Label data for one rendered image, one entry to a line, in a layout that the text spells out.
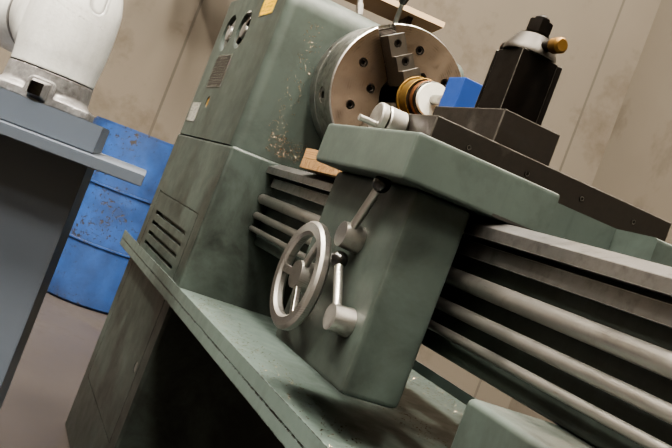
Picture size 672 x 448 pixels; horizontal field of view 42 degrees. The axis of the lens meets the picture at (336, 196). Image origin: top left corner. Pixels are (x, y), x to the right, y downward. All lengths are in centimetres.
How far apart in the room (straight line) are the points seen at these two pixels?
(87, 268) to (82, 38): 265
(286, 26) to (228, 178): 35
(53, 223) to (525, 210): 82
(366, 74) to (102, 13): 55
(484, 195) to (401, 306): 17
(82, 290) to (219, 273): 232
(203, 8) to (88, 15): 348
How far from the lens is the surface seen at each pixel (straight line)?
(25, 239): 156
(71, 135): 155
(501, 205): 108
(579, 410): 88
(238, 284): 193
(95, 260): 417
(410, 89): 173
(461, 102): 155
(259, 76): 191
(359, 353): 106
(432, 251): 107
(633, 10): 588
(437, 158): 103
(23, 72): 162
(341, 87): 180
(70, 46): 160
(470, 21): 540
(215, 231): 189
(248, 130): 190
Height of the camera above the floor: 79
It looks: 2 degrees up
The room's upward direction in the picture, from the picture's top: 21 degrees clockwise
